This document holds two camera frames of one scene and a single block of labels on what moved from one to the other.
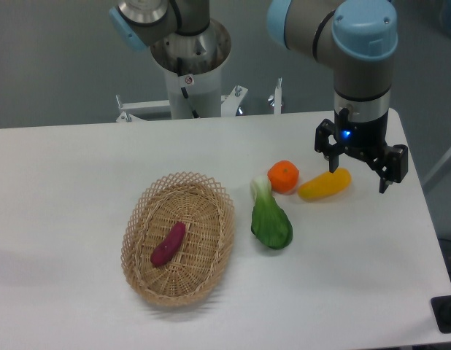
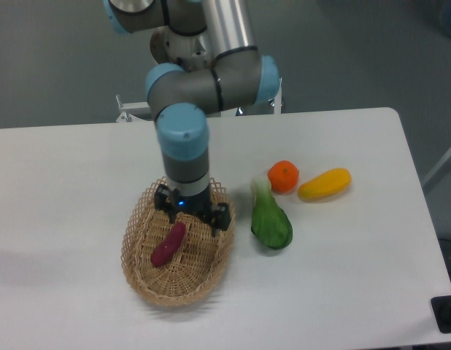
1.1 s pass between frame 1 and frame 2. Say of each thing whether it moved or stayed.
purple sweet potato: stayed
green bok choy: stayed
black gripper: moved
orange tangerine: stayed
